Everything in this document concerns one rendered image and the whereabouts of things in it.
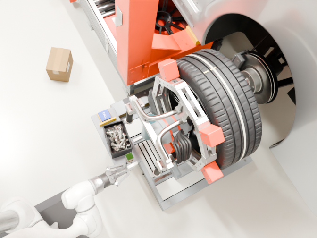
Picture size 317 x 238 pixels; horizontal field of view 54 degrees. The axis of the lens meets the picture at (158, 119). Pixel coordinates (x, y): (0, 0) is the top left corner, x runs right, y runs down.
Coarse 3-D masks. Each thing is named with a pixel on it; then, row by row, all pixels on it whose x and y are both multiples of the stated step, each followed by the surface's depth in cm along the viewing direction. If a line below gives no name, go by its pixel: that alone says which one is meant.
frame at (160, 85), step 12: (156, 84) 173; (168, 84) 155; (180, 84) 150; (156, 96) 184; (180, 96) 148; (192, 96) 148; (192, 120) 146; (204, 120) 144; (204, 144) 149; (204, 156) 152; (216, 156) 154; (192, 168) 178
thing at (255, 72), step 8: (248, 56) 181; (256, 56) 178; (248, 64) 184; (256, 64) 178; (264, 64) 174; (248, 72) 181; (256, 72) 180; (264, 72) 174; (256, 80) 179; (264, 80) 177; (272, 80) 174; (256, 88) 181; (264, 88) 180; (272, 88) 174; (256, 96) 191; (264, 96) 183; (272, 96) 180
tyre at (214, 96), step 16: (192, 64) 155; (224, 64) 152; (192, 80) 148; (208, 80) 147; (224, 80) 146; (240, 80) 147; (208, 96) 143; (224, 96) 144; (240, 96) 146; (208, 112) 147; (224, 112) 143; (240, 112) 145; (256, 112) 148; (224, 128) 143; (240, 128) 147; (256, 128) 151; (224, 144) 147; (240, 144) 152; (256, 144) 158; (224, 160) 155; (240, 160) 167
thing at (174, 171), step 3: (174, 165) 235; (174, 168) 234; (171, 171) 236; (174, 171) 233; (177, 171) 233; (174, 174) 232; (177, 174) 233; (186, 174) 237; (174, 177) 236; (177, 177) 232; (180, 177) 232
